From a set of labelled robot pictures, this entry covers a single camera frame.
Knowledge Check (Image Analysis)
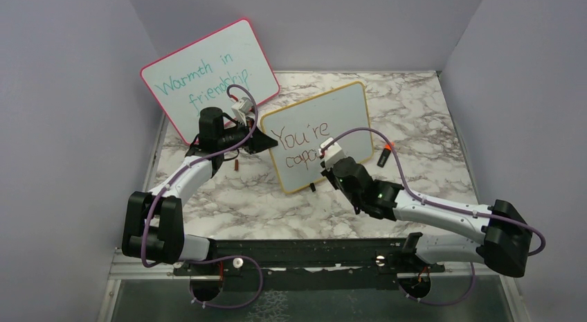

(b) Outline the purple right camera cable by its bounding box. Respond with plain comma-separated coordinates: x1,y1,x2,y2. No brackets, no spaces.
320,127,547,308

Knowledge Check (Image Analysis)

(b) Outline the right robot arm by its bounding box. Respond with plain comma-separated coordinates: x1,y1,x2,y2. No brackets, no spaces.
320,157,532,278

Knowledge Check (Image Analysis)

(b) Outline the pink framed whiteboard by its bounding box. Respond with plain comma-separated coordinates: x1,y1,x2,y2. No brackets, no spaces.
140,19,280,144

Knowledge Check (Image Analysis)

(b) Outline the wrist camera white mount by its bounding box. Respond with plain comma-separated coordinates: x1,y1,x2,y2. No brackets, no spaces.
231,97,255,127
318,137,345,170

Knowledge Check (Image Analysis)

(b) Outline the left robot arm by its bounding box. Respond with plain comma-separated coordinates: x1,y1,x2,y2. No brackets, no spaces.
122,107,278,274

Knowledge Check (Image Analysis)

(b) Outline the yellow framed whiteboard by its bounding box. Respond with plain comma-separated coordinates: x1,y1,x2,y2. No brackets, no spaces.
260,81,370,194

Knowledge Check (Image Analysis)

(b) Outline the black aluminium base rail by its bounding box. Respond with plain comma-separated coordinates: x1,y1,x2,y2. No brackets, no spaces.
107,237,519,294

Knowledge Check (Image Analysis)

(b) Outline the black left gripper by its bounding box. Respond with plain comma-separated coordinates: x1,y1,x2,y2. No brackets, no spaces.
218,116,278,154

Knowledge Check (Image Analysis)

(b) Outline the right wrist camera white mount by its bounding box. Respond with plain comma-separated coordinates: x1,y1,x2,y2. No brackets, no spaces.
318,137,345,170

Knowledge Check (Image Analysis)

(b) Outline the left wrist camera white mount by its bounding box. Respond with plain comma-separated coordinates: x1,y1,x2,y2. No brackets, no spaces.
231,97,255,127

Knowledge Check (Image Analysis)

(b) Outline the black marker orange cap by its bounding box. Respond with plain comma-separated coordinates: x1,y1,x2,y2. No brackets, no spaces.
377,143,394,168

